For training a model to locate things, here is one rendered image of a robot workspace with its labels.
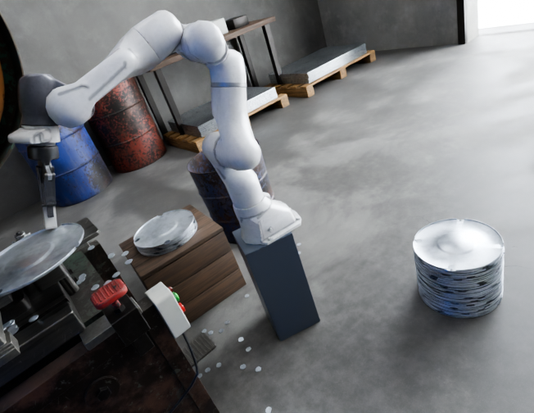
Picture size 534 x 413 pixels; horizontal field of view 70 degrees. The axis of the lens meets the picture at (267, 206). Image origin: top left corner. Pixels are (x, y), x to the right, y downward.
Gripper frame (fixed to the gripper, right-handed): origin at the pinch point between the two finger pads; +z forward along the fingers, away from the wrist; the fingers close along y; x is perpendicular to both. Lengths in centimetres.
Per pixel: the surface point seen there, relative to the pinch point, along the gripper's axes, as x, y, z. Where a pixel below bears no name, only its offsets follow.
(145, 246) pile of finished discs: -41, 34, 28
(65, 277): 0.2, -15.3, 12.9
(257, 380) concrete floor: -57, -27, 64
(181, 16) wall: -202, 311, -128
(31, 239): 5.0, 1.3, 6.4
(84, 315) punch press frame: -1.0, -27.0, 18.8
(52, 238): 1.0, -5.8, 4.6
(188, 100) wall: -211, 312, -37
